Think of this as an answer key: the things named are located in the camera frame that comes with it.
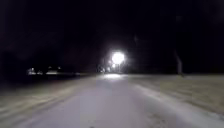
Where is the bright street lamp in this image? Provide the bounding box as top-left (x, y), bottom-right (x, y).
top-left (109, 49), bottom-right (128, 74)

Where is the grey asphalt road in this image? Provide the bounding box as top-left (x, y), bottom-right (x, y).
top-left (13, 73), bottom-right (224, 128)

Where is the row of distant lit buildings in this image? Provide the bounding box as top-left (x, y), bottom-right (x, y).
top-left (25, 65), bottom-right (82, 78)

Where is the pole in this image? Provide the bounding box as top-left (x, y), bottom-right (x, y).
top-left (173, 15), bottom-right (185, 77)

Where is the dry grass verge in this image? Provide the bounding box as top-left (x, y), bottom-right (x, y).
top-left (128, 73), bottom-right (224, 116)

